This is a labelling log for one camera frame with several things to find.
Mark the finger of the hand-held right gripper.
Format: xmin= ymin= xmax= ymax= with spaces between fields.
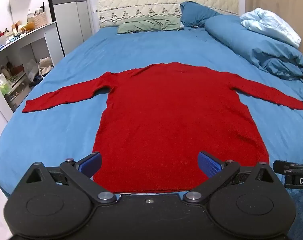
xmin=273 ymin=160 xmax=303 ymax=174

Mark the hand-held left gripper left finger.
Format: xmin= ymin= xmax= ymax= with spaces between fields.
xmin=25 ymin=152 xmax=117 ymax=204

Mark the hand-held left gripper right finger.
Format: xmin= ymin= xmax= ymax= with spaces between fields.
xmin=183 ymin=151 xmax=277 ymax=204

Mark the red knit sweater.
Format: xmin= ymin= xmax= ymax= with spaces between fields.
xmin=22 ymin=62 xmax=303 ymax=194

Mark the blue fuzzy rug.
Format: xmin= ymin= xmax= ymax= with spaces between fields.
xmin=286 ymin=187 xmax=303 ymax=240

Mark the bed with blue sheet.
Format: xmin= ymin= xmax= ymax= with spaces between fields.
xmin=0 ymin=25 xmax=303 ymax=198

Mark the green bottle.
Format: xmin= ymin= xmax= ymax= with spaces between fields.
xmin=0 ymin=80 xmax=10 ymax=96

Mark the blue duvet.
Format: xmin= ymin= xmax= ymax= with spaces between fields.
xmin=204 ymin=14 xmax=303 ymax=80

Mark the white shelf desk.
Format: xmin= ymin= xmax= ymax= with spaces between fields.
xmin=0 ymin=21 xmax=65 ymax=117

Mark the pale blue quilt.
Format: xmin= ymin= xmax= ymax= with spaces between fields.
xmin=240 ymin=8 xmax=302 ymax=48

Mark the green pillow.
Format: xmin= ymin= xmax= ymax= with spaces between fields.
xmin=117 ymin=15 xmax=182 ymax=34

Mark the blue pillow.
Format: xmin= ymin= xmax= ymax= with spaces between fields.
xmin=180 ymin=1 xmax=223 ymax=28

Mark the grey and white wardrobe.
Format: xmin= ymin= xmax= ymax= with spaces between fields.
xmin=46 ymin=0 xmax=95 ymax=57

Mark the wicker basket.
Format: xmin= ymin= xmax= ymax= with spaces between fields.
xmin=33 ymin=12 xmax=48 ymax=28

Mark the embroidered cream cloth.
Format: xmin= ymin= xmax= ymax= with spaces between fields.
xmin=98 ymin=3 xmax=182 ymax=28

